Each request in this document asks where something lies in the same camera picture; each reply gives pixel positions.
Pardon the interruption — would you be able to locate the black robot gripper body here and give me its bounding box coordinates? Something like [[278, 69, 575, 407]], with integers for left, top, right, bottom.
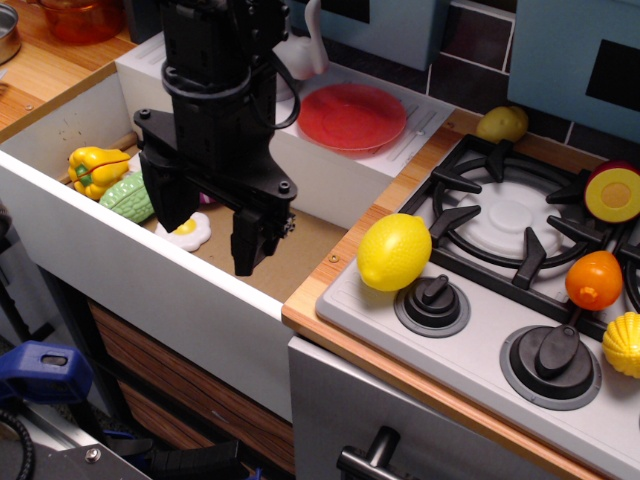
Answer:
[[134, 70, 297, 216]]

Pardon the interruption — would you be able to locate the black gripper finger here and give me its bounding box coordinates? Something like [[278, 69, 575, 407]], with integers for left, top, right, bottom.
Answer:
[[231, 208, 295, 276], [140, 149, 200, 232]]

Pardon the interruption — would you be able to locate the yellow toy lemon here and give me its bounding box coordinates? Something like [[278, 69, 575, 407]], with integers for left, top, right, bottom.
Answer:
[[356, 213, 432, 292]]

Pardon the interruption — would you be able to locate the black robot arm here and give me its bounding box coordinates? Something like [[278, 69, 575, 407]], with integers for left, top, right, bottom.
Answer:
[[133, 1, 300, 276]]

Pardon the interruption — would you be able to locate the red plastic plate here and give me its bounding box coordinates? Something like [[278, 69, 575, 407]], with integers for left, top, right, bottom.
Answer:
[[297, 84, 407, 151]]

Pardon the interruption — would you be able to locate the purple striped toy onion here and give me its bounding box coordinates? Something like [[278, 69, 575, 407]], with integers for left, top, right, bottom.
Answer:
[[199, 193, 217, 205]]

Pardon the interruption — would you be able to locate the toy fried egg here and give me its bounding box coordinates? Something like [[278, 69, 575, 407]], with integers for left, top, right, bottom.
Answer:
[[154, 212, 212, 252]]

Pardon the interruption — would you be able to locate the green toy bitter gourd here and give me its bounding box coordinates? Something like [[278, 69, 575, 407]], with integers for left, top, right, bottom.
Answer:
[[99, 171, 154, 224]]

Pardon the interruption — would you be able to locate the yellow toy bell pepper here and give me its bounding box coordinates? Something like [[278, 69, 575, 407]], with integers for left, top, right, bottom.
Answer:
[[67, 146, 131, 200]]

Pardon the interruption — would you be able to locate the white toy sink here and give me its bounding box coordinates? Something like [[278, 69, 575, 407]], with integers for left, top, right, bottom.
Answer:
[[1, 36, 452, 419]]

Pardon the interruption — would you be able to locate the grey toy faucet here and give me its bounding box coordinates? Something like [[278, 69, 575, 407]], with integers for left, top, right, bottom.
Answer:
[[274, 0, 329, 102]]

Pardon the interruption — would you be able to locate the orange transparent container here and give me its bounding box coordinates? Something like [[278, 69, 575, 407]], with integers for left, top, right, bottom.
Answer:
[[37, 0, 125, 45]]

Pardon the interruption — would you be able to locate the left black stove knob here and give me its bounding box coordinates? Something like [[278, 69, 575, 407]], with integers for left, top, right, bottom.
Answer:
[[394, 274, 471, 338]]

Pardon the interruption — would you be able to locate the black stove knob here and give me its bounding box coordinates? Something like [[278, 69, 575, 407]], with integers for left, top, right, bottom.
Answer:
[[394, 274, 471, 338], [499, 325, 602, 411]]

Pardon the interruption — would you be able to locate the metal pot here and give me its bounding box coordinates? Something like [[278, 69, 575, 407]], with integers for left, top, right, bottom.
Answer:
[[0, 3, 22, 64]]

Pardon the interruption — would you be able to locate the black stove grate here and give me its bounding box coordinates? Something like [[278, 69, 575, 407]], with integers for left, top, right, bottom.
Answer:
[[400, 135, 639, 340]]

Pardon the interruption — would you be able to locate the yellow toy potato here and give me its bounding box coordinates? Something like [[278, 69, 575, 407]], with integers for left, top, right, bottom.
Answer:
[[476, 106, 529, 143]]

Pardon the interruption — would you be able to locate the grey toy stove top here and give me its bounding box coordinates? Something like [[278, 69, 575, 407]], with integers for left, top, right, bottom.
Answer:
[[315, 132, 640, 480]]

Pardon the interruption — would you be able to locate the right black stove knob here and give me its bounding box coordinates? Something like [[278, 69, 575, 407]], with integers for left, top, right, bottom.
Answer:
[[499, 325, 602, 411]]

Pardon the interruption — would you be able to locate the orange toy fruit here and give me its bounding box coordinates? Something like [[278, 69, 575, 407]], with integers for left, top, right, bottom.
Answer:
[[565, 250, 623, 311]]

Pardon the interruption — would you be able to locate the halved toy peach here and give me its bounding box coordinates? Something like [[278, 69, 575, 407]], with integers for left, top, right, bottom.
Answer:
[[584, 161, 639, 223]]

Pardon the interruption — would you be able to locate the light blue microwave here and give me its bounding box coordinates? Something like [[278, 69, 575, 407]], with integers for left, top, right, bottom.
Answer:
[[508, 1, 639, 142]]

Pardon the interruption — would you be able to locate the yellow toy corn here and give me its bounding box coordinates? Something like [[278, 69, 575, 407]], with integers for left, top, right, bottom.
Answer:
[[602, 312, 639, 379]]

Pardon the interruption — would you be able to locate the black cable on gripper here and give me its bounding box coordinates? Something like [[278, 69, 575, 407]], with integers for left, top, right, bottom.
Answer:
[[160, 49, 303, 132]]

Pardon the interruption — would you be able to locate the light blue wall cabinet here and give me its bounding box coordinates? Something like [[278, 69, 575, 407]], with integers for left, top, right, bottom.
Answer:
[[286, 1, 450, 71]]

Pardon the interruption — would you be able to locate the blue clamp handle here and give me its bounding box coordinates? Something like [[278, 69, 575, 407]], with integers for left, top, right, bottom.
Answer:
[[1, 341, 94, 405]]

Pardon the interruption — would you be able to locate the metal oven door handle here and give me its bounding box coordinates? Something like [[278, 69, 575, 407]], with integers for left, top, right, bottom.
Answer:
[[336, 426, 412, 480]]

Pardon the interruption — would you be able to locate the black braided cable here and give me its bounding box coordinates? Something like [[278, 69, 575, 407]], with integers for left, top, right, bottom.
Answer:
[[0, 408, 36, 480]]

